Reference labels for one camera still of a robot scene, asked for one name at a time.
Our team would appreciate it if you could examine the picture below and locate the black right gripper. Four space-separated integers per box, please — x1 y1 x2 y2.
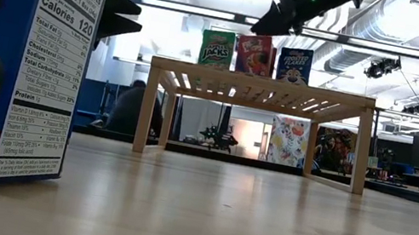
249 0 339 49

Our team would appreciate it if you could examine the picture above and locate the green Apple Jacks cereal box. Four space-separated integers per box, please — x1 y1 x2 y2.
197 26 238 71

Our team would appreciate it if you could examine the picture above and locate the light wooden slatted shelf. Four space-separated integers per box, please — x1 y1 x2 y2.
131 54 382 197

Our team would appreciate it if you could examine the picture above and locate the person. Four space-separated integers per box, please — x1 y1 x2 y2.
104 75 171 140

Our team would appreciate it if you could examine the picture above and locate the black ceiling spotlight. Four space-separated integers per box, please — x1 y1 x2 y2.
363 52 404 85
401 99 419 117

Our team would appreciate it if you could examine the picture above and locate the floral patterned panel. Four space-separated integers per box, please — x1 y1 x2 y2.
265 113 313 169

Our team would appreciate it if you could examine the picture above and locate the small black background robot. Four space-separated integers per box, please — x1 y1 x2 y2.
197 123 242 156

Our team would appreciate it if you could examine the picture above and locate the dark colourful poster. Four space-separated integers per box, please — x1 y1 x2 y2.
310 125 359 176

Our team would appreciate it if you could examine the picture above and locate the silver ceiling duct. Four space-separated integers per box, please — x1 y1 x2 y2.
323 0 419 89

